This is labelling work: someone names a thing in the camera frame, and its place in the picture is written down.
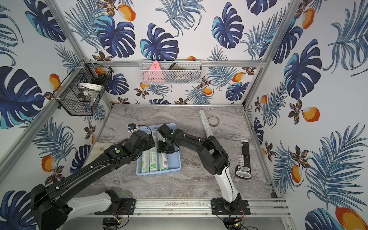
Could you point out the light blue plastic basket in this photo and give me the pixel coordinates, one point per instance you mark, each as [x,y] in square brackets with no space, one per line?
[174,161]

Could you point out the brown item in basket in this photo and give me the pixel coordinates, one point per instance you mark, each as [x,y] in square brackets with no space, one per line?
[175,67]

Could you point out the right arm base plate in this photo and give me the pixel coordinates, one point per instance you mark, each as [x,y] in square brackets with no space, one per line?
[221,207]

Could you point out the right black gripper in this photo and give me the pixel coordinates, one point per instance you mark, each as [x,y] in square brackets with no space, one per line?
[160,149]

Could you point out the aluminium front rail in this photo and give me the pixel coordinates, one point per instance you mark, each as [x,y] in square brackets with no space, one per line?
[201,207]

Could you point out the white wire wall basket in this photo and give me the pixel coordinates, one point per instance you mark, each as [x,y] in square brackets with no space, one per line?
[192,73]

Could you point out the pink triangular item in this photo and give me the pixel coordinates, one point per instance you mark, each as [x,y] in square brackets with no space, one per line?
[154,74]

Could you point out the white bowl in basket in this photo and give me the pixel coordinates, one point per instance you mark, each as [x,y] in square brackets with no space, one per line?
[89,87]

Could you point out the black wire wall basket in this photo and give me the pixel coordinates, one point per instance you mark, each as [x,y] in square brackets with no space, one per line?
[82,103]

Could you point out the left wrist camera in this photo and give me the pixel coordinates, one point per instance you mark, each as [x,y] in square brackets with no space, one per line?
[131,126]

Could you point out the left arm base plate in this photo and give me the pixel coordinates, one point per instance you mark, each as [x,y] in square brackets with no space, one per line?
[119,206]

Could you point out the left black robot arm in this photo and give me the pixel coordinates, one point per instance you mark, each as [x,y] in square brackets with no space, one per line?
[51,205]

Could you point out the plastic wrap roll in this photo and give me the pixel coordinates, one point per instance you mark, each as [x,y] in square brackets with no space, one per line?
[163,161]
[145,162]
[205,123]
[153,154]

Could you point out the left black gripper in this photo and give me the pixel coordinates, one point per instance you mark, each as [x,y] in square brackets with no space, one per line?
[148,141]

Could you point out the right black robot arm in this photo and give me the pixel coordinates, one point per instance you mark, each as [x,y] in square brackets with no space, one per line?
[212,155]

